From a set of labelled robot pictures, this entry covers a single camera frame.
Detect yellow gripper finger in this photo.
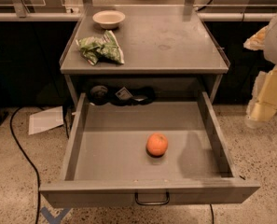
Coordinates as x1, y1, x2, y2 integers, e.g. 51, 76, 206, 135
243, 27, 267, 50
245, 65, 277, 129

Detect orange fruit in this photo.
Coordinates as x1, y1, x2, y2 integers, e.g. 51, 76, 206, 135
146, 133, 168, 157

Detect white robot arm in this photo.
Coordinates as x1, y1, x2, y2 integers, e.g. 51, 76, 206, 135
243, 13, 277, 129

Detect grey counter cabinet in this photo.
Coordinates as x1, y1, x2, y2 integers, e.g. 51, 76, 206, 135
59, 4, 231, 107

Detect grey open drawer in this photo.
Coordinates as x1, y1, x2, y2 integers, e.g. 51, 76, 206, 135
40, 92, 260, 207

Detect white tag label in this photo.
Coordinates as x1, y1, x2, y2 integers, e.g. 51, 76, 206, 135
116, 87, 132, 101

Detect white paper bowl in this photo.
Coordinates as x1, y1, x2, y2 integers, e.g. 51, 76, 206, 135
92, 10, 125, 29

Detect green chip bag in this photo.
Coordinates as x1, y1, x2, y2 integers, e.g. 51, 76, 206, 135
76, 30, 124, 66

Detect white paper sheet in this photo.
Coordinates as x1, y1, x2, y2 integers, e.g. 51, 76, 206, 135
29, 106, 63, 135

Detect blue floor tape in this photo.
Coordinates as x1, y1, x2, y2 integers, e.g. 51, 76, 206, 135
40, 207, 70, 224

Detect black drawer handle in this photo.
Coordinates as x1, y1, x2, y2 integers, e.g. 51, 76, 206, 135
134, 192, 170, 206

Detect black cables behind drawer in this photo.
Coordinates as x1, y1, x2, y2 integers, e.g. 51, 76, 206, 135
89, 85, 156, 106

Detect black floor cable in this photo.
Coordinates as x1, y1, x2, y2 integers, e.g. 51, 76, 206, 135
9, 106, 42, 224

